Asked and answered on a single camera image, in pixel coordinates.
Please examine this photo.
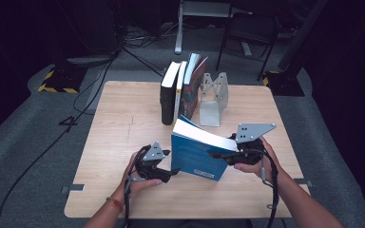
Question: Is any black cabinet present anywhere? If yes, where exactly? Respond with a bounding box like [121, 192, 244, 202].
[55, 0, 122, 66]

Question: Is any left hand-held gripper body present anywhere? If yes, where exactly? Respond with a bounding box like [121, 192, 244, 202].
[135, 141, 169, 183]

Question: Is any red and gold bracelet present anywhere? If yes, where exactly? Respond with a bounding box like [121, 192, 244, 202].
[106, 196, 125, 214]

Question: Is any grey tape strip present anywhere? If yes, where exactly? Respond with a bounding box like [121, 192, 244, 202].
[293, 178, 314, 188]
[61, 183, 86, 195]

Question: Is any hand-held gripper cable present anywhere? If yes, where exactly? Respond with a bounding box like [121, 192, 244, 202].
[122, 144, 153, 228]
[243, 147, 280, 228]

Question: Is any black hardcover book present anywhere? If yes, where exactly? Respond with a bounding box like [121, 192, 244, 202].
[160, 60, 182, 126]

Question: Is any black yellow striped stand base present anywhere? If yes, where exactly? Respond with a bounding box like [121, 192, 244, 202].
[37, 65, 88, 94]
[262, 69, 306, 97]

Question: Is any left hand-held gripper cable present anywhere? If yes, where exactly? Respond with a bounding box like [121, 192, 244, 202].
[122, 144, 153, 228]

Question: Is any black metal chair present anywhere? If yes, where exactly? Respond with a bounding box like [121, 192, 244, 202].
[215, 11, 281, 82]

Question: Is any person's left hand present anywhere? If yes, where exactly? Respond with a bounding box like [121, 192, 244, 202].
[115, 152, 163, 204]

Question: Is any grey metal desk frame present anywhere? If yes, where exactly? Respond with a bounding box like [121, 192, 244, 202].
[174, 0, 255, 55]

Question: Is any person's right hand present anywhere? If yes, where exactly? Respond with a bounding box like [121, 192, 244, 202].
[233, 136, 280, 183]

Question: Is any grey expandable book stand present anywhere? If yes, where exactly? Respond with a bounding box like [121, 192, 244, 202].
[199, 71, 229, 128]

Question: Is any dark slanted post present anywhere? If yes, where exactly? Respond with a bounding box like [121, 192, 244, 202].
[278, 0, 329, 72]

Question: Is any bundle of floor cables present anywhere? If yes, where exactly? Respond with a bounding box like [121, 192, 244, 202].
[122, 22, 179, 49]

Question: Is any right hand-held gripper cable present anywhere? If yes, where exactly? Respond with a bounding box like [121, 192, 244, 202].
[243, 147, 280, 228]

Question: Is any long black floor cable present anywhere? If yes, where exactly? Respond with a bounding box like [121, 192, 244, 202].
[0, 47, 122, 228]

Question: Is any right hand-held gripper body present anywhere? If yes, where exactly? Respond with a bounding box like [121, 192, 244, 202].
[227, 123, 278, 166]

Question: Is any blue paperback book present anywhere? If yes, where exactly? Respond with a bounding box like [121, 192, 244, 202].
[170, 115, 240, 182]

